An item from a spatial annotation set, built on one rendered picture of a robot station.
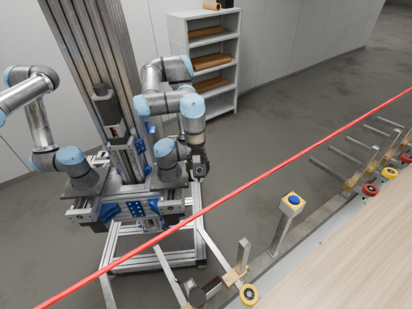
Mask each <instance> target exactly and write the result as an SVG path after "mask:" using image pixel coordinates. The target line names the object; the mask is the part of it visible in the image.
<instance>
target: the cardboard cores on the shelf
mask: <svg viewBox="0 0 412 309"><path fill-rule="evenodd" d="M222 31H223V27H222V26H211V27H207V28H202V29H196V30H192V31H188V39H193V38H197V37H202V36H208V35H212V34H218V33H221V32H222ZM190 60H191V64H192V67H193V70H194V72H196V71H200V70H203V69H207V68H210V67H214V66H218V65H221V64H226V63H229V62H231V54H226V55H225V54H224V53H221V52H220V51H219V52H216V53H212V54H209V55H204V56H199V57H196V58H191V59H190ZM222 79H223V78H222V76H221V75H220V76H218V77H214V78H210V79H208V80H204V81H201V82H197V83H193V84H192V87H193V88H194V89H195V90H196V92H197V93H198V94H199V93H203V92H204V91H208V90H210V89H213V88H216V87H218V86H221V85H225V84H227V79H224V80H222Z"/></svg>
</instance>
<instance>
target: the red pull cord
mask: <svg viewBox="0 0 412 309"><path fill-rule="evenodd" d="M411 90H412V87H411V88H409V89H407V90H406V91H404V92H402V93H400V94H399V95H397V96H396V97H393V98H392V99H390V100H388V101H387V102H385V103H383V104H381V105H380V106H378V107H377V108H375V109H373V110H371V111H370V112H368V113H366V114H365V115H363V116H361V117H359V118H358V119H356V120H354V121H353V122H351V123H349V124H347V125H346V126H344V127H342V128H341V129H339V130H337V131H335V132H334V133H332V134H331V135H328V136H327V137H325V138H323V139H322V140H320V141H319V142H316V143H315V144H313V145H312V146H310V147H308V148H306V149H305V150H303V151H301V152H300V153H298V154H296V155H295V156H293V157H291V158H289V159H288V160H286V161H284V162H282V163H281V164H279V165H277V166H276V167H274V168H272V169H270V170H269V171H267V172H266V173H264V174H262V175H260V176H258V177H257V178H255V179H254V180H252V181H250V182H248V183H247V184H245V185H243V186H241V187H240V188H238V189H236V190H235V191H233V192H231V193H230V194H228V195H226V196H224V197H223V198H221V199H220V200H218V201H216V202H214V203H212V204H211V205H209V206H208V207H205V208H204V209H202V210H201V211H199V212H197V213H195V214H194V215H192V216H190V217H189V218H187V219H185V220H184V221H182V222H180V223H178V224H177V225H175V226H173V227H171V228H170V229H168V230H166V231H165V232H163V233H162V234H159V235H158V236H156V237H155V238H153V239H151V240H149V241H147V242H146V243H144V244H143V245H140V246H139V247H137V248H136V249H134V250H132V251H130V252H129V253H127V254H125V255H124V256H122V257H120V258H119V259H117V260H115V261H113V262H112V263H110V264H109V265H107V266H105V267H103V268H101V269H100V270H98V271H97V272H94V273H93V274H91V275H90V276H88V277H86V278H84V279H83V280H81V281H79V282H78V283H76V284H74V285H72V286H71V287H69V288H67V289H65V290H64V291H62V292H60V293H59V294H57V295H55V296H54V297H52V298H51V299H48V300H47V301H45V302H44V303H42V304H40V305H38V306H37V307H35V308H33V309H46V308H48V307H49V306H51V305H53V304H54V303H56V302H57V301H59V300H61V299H63V298H64V297H66V296H68V295H69V294H71V293H73V292H74V291H76V290H78V289H79V288H81V287H82V286H84V285H86V284H88V283H89V282H91V281H93V280H94V279H96V278H97V277H99V276H101V275H103V274H104V273H106V272H108V271H109V270H111V269H113V268H114V267H116V266H118V265H120V264H121V263H123V262H124V261H126V260H128V259H129V258H131V257H133V256H135V255H136V254H138V253H139V252H141V251H143V250H144V249H146V248H148V247H149V246H152V245H153V244H155V243H156V242H158V241H160V240H161V239H163V238H164V237H167V236H168V235H170V234H171V233H173V232H175V231H176V230H178V229H179V228H181V227H183V226H185V225H186V224H188V223H190V222H191V221H193V220H195V219H196V218H198V217H200V216H201V215H203V214H205V213H207V212H208V211H210V210H211V209H213V208H215V207H217V206H218V205H220V204H222V203H223V202H225V201H227V200H228V199H230V198H231V197H233V196H235V195H236V194H238V193H240V192H242V191H243V190H245V189H247V188H248V187H250V186H251V185H253V184H255V183H257V182H258V181H260V180H262V179H263V178H265V177H267V176H268V175H270V174H272V173H274V172H275V171H277V170H278V169H280V168H282V167H283V166H285V165H287V164H289V163H290V162H292V161H293V160H295V159H297V158H298V157H300V156H302V155H304V154H305V153H307V152H309V151H310V150H312V149H314V148H315V147H317V146H318V145H320V144H322V143H324V142H325V141H327V140H329V139H330V138H332V137H333V136H335V135H337V134H339V133H340V132H342V131H344V130H345V129H347V128H349V127H350V126H352V125H354V124H355V123H357V122H359V121H360V120H362V119H364V118H365V117H367V116H369V115H371V114H372V113H374V112H375V111H377V110H379V109H380V108H382V107H384V106H385V105H387V104H389V103H390V102H392V101H394V100H396V99H397V98H399V97H400V96H402V95H404V94H405V93H407V92H409V91H411Z"/></svg>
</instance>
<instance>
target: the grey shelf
mask: <svg viewBox="0 0 412 309"><path fill-rule="evenodd" d="M242 19H243V8H238V7H234V8H230V9H221V10H220V11H216V10H209V9H204V8H202V9H194V10H186V11H181V12H172V13H166V22H167V30H168V35H169V43H170V52H171V56H172V55H188V56H189V58H190V59H191V58H196V57H199V56H204V55H209V54H212V53H216V52H221V53H224V54H225V55H226V54H231V62H229V63H226V64H221V65H218V66H214V67H210V68H207V69H203V70H200V71H196V72H194V70H193V72H194V78H193V79H191V81H192V83H191V84H190V86H192V84H193V83H197V82H201V81H204V80H208V79H210V78H214V77H218V76H220V75H221V76H222V78H223V79H222V80H224V79H227V84H225V85H221V86H218V87H216V88H213V89H210V90H208V91H204V92H203V93H199V95H200V96H202V97H203V98H204V104H205V120H206V121H207V120H209V119H211V118H214V117H216V116H218V115H221V114H223V113H226V112H228V111H230V110H233V113H234V114H235V113H236V110H237V92H238V74H239V64H240V47H241V37H242ZM211 26H222V27H223V31H222V32H221V33H218V34H212V35H208V36H202V37H197V38H193V39H188V31H192V30H196V29H202V28H207V27H211Z"/></svg>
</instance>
